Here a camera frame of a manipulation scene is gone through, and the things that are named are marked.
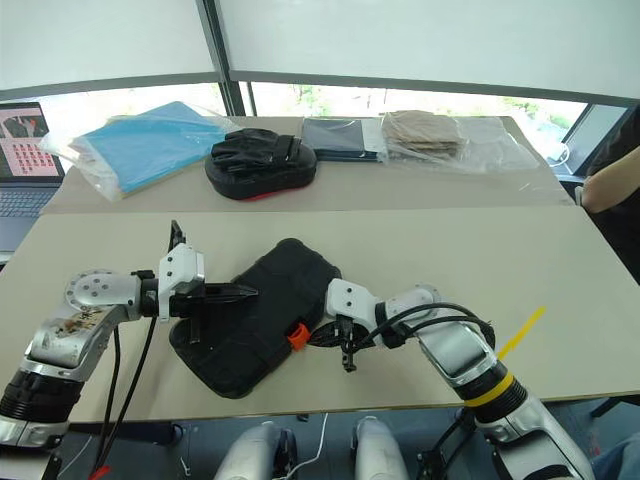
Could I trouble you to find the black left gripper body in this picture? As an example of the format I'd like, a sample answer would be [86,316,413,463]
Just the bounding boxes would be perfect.
[169,282,207,347]

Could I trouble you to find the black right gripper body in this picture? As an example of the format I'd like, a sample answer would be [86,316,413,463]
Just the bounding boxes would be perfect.
[334,314,369,374]

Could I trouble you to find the black tool case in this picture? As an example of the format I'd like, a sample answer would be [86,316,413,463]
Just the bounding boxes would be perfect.
[168,238,344,400]

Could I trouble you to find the silver rounded robot leg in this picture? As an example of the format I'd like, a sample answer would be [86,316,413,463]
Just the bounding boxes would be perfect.
[353,416,409,480]
[214,421,299,480]

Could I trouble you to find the black boxing focus pad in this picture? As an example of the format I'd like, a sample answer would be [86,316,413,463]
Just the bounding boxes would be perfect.
[203,128,320,203]

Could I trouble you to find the black metal stand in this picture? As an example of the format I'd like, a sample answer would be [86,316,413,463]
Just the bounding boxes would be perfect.
[417,407,481,480]

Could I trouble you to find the blue sheet stack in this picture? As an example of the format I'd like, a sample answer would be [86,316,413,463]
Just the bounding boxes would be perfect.
[79,101,226,194]

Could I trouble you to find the yellow tape strip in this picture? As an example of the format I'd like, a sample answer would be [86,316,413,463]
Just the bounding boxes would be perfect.
[462,305,547,407]

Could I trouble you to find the dark blue folded cloth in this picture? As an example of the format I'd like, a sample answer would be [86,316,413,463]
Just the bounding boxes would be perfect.
[301,117,386,162]

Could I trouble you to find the grey laptop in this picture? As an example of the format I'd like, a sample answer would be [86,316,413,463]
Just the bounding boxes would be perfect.
[0,102,66,254]

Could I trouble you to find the blue cloth in plastic bag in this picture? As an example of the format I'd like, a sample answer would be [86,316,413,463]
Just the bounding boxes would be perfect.
[37,101,241,202]

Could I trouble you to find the beige folded cloth stack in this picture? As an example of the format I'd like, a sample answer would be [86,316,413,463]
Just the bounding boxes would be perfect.
[380,109,461,159]

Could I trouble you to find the clear plastic bag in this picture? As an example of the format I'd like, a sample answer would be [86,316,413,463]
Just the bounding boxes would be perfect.
[377,110,541,176]

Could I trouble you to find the white window blind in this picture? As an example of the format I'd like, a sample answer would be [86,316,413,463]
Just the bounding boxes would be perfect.
[0,0,224,92]
[214,0,640,99]

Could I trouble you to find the person in black shirt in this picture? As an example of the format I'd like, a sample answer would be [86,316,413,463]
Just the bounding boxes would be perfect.
[582,104,640,289]

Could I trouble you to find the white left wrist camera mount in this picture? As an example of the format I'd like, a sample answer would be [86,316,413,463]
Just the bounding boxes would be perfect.
[157,243,206,319]

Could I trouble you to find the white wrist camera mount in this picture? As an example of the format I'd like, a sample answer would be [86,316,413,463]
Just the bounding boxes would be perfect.
[324,278,385,331]
[157,243,206,319]

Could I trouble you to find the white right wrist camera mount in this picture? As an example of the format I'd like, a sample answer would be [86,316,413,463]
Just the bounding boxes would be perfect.
[324,278,385,331]

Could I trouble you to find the thin white cable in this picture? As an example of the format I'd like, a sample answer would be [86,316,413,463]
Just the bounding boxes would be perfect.
[287,412,331,474]

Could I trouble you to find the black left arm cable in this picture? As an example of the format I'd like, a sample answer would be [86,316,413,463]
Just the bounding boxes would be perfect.
[92,315,157,476]
[99,324,122,466]

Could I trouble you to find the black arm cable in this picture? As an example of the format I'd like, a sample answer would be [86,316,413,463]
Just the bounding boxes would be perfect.
[99,324,122,466]
[92,315,157,476]
[349,301,499,359]

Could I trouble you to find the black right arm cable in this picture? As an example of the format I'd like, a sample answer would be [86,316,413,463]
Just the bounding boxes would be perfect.
[349,301,499,359]

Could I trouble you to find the dark window frame post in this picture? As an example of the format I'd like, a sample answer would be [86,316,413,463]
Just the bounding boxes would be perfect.
[195,0,259,119]

